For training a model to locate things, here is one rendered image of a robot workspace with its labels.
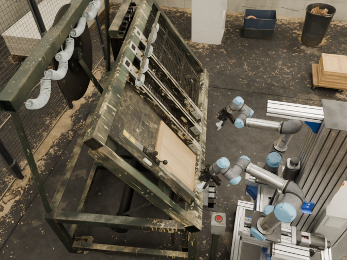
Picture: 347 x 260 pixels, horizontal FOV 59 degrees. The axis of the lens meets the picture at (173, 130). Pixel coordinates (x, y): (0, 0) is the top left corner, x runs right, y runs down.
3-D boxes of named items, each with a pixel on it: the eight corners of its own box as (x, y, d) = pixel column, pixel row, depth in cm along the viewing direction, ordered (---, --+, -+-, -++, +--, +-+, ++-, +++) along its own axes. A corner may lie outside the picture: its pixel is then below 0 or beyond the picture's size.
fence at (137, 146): (190, 199, 271) (194, 198, 269) (118, 135, 218) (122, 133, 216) (191, 194, 274) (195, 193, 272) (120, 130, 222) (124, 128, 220)
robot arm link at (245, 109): (246, 123, 249) (235, 115, 249) (250, 114, 256) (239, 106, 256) (251, 118, 243) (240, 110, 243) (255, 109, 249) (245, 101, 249)
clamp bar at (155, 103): (194, 153, 305) (215, 146, 294) (112, 69, 240) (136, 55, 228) (194, 146, 312) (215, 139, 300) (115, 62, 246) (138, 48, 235)
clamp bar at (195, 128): (195, 136, 321) (215, 129, 310) (119, 52, 256) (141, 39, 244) (196, 129, 328) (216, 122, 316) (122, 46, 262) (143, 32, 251)
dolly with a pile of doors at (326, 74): (345, 95, 489) (355, 75, 459) (310, 91, 499) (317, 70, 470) (341, 72, 529) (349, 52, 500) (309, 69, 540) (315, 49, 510)
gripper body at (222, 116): (217, 112, 268) (225, 104, 259) (225, 117, 269) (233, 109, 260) (216, 118, 263) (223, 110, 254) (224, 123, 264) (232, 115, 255)
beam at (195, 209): (190, 233, 263) (201, 231, 258) (183, 227, 257) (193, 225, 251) (202, 77, 413) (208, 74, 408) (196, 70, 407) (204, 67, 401)
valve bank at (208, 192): (216, 218, 291) (218, 205, 274) (201, 216, 292) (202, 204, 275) (217, 175, 325) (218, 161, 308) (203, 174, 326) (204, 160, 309)
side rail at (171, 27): (196, 75, 401) (204, 71, 396) (143, 5, 340) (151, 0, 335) (196, 71, 406) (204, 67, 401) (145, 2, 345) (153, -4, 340)
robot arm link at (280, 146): (266, 158, 266) (289, 115, 224) (270, 146, 274) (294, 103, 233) (279, 164, 263) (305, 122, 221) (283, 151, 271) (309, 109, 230)
